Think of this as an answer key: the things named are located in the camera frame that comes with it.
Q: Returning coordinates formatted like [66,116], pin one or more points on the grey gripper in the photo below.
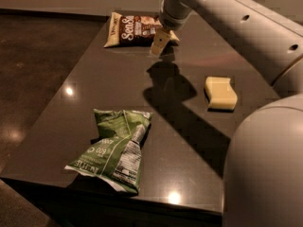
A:
[171,21]

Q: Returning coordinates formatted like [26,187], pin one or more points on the brown chip bag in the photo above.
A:
[132,30]

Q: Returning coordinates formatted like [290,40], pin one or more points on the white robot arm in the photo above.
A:
[263,173]

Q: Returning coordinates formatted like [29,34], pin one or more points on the green chip bag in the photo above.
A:
[116,156]

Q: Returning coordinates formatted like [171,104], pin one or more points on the yellow sponge block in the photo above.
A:
[220,93]

